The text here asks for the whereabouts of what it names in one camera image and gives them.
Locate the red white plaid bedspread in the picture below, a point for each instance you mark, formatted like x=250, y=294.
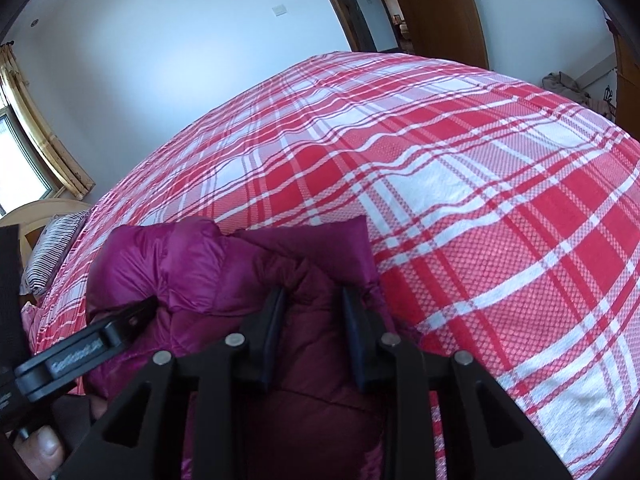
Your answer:
x=450, y=185

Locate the yellow curtain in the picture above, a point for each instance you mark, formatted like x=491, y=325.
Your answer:
x=45, y=135

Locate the wooden wardrobe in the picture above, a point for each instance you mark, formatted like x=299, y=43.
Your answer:
x=629, y=85

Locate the wooden headboard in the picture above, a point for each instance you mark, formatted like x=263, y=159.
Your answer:
x=45, y=208

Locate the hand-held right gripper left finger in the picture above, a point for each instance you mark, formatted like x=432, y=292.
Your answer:
x=272, y=332

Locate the window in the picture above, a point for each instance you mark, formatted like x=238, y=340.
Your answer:
x=20, y=160

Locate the pink quilt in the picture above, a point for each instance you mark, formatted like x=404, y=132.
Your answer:
x=31, y=327

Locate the beige clothes pile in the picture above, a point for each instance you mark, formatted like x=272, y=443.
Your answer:
x=565, y=84

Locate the magenta down jacket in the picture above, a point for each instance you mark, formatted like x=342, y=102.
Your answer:
x=210, y=270

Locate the dark door frame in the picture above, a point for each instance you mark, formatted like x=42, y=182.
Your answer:
x=345, y=5

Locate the person's left hand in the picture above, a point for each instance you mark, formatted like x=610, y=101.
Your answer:
x=45, y=447

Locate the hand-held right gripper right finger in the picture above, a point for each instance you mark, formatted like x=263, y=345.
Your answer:
x=356, y=332

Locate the striped pillow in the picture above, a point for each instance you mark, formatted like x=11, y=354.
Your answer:
x=50, y=250

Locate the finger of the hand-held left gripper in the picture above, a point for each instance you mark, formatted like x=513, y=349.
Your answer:
x=75, y=352

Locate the brown wooden door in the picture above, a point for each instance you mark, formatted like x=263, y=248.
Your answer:
x=430, y=15

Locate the wall switch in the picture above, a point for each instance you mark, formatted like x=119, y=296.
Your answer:
x=279, y=9

